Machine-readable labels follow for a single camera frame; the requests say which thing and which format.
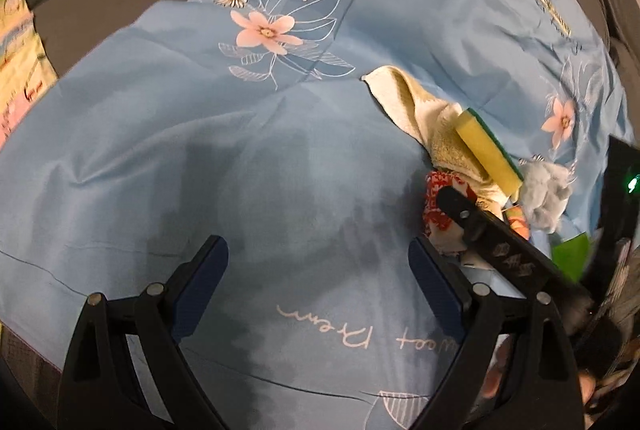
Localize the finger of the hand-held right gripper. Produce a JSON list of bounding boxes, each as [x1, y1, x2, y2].
[[437, 186, 593, 326]]

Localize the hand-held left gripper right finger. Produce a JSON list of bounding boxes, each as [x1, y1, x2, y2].
[[409, 237, 586, 430]]

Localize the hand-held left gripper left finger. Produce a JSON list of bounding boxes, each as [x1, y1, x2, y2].
[[57, 235, 231, 430]]

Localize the green bag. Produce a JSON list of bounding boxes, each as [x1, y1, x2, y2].
[[550, 233, 595, 283]]

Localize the red white patterned cloth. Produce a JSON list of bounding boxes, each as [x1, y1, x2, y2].
[[424, 169, 483, 253]]

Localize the yellow green sponge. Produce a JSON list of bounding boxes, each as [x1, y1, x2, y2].
[[454, 107, 524, 202]]

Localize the pale yellow towel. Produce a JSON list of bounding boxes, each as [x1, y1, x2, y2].
[[361, 65, 503, 216]]

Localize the grey plush toy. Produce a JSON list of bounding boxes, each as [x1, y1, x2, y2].
[[520, 159, 573, 233]]

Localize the blue floral bed sheet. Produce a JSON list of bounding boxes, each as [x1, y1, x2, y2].
[[0, 0, 631, 430]]

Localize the yellow printed mat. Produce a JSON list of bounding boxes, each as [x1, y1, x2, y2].
[[0, 0, 58, 146]]

